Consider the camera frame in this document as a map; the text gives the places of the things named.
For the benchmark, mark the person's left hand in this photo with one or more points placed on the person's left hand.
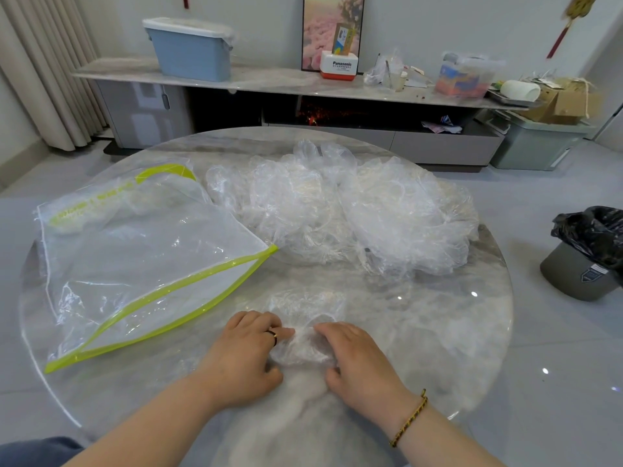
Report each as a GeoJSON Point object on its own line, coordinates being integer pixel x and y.
{"type": "Point", "coordinates": [238, 359]}

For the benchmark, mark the person's right hand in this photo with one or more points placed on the person's right hand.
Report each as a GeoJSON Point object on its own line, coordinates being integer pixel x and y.
{"type": "Point", "coordinates": [362, 372]}

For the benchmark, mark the person's right thumb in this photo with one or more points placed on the person's right thumb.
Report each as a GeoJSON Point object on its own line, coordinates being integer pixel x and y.
{"type": "Point", "coordinates": [333, 375]}

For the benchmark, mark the person's left thumb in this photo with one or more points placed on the person's left thumb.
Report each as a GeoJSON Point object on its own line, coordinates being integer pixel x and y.
{"type": "Point", "coordinates": [273, 378]}

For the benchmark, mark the clear plastic cover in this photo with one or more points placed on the clear plastic cover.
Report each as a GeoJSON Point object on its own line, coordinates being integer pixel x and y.
{"type": "Point", "coordinates": [304, 345]}

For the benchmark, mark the person's left forearm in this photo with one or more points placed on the person's left forearm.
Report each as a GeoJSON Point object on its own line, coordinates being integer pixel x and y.
{"type": "Point", "coordinates": [146, 427]}

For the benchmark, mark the person's right forearm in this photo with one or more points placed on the person's right forearm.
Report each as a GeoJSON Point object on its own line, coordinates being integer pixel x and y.
{"type": "Point", "coordinates": [443, 440]}

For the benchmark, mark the pile of clear plastic covers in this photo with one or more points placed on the pile of clear plastic covers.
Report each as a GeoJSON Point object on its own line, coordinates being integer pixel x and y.
{"type": "Point", "coordinates": [350, 213]}

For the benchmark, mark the clear bag with yellow-green trim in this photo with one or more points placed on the clear bag with yellow-green trim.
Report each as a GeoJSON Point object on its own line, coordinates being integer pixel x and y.
{"type": "Point", "coordinates": [141, 257]}

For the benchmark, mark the person's blue trouser leg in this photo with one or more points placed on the person's blue trouser leg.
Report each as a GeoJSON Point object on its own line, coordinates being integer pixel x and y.
{"type": "Point", "coordinates": [34, 453]}

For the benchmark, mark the grey waste bin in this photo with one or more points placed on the grey waste bin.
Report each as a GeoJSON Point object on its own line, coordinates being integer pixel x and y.
{"type": "Point", "coordinates": [574, 279]}

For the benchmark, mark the loose papers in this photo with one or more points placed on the loose papers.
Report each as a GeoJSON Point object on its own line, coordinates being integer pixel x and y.
{"type": "Point", "coordinates": [442, 125]}

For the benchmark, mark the black bin bag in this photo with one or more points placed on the black bin bag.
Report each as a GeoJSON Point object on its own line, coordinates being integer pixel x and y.
{"type": "Point", "coordinates": [591, 233]}

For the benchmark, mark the grey marble-top media cabinet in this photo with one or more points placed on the grey marble-top media cabinet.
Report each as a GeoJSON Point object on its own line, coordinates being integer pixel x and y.
{"type": "Point", "coordinates": [146, 111]}

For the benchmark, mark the clear plastic cup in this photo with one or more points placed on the clear plastic cup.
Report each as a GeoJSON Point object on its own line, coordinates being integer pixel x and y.
{"type": "Point", "coordinates": [398, 81]}

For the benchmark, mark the grey-green storage bin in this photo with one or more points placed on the grey-green storage bin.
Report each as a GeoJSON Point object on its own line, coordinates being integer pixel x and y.
{"type": "Point", "coordinates": [535, 145]}

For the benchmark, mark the clear plastic bag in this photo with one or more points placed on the clear plastic bag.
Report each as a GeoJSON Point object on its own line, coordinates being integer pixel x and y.
{"type": "Point", "coordinates": [377, 71]}

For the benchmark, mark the white and red box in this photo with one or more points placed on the white and red box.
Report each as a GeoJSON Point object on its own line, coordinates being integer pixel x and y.
{"type": "Point", "coordinates": [339, 67]}

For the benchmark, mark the metal tray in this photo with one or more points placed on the metal tray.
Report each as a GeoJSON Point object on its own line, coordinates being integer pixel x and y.
{"type": "Point", "coordinates": [499, 98]}

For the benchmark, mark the clear storage box colourful contents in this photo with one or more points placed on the clear storage box colourful contents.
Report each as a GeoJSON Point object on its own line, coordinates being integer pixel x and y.
{"type": "Point", "coordinates": [462, 77]}

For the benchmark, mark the blue storage box white lid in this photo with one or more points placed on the blue storage box white lid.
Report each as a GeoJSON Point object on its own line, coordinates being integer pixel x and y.
{"type": "Point", "coordinates": [192, 53]}

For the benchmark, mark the green yellow paper packet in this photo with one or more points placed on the green yellow paper packet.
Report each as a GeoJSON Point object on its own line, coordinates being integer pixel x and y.
{"type": "Point", "coordinates": [343, 39]}

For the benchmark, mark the white roll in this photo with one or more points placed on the white roll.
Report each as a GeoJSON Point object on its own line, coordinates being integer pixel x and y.
{"type": "Point", "coordinates": [520, 90]}

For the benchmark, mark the framed pink flower picture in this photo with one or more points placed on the framed pink flower picture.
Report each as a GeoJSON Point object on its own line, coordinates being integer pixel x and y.
{"type": "Point", "coordinates": [316, 29]}

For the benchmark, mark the brown cardboard box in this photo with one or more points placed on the brown cardboard box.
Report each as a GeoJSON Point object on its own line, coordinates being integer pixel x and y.
{"type": "Point", "coordinates": [567, 104]}

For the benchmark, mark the beige curtain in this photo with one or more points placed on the beige curtain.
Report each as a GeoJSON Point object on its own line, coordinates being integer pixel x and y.
{"type": "Point", "coordinates": [44, 68]}

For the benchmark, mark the red gold hanging ornament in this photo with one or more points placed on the red gold hanging ornament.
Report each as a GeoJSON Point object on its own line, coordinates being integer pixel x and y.
{"type": "Point", "coordinates": [574, 9]}

